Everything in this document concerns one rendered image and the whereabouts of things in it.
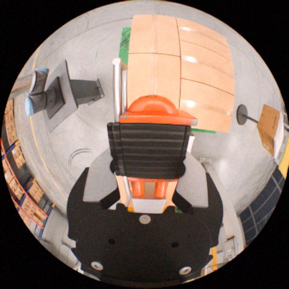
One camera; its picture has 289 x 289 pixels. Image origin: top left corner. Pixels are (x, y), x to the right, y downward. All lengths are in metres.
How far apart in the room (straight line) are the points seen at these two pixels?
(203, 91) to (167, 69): 0.33
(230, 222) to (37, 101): 2.03
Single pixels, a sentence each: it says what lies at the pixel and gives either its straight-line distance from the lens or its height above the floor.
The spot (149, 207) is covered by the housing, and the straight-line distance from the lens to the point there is 0.22.
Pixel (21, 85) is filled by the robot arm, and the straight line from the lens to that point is 0.71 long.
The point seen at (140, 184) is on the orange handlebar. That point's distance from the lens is 0.16.
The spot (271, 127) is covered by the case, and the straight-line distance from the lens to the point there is 1.45.
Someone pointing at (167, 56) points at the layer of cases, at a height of 0.54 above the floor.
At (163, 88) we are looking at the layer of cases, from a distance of 0.79.
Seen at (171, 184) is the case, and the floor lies 0.95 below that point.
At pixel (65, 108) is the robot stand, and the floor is 0.75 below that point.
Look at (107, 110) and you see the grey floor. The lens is 1.46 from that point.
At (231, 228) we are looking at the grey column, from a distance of 1.39.
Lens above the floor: 1.33
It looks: 63 degrees down
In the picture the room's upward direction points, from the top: 175 degrees counter-clockwise
